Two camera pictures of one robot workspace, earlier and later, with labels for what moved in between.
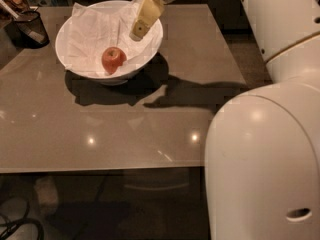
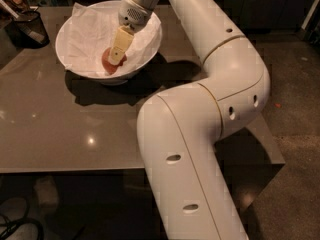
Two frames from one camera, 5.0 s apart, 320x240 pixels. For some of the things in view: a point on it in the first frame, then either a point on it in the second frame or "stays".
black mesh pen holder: x=28 y=30 stays
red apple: x=113 y=58 stays
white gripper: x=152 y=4 to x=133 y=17
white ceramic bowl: x=96 y=26 stays
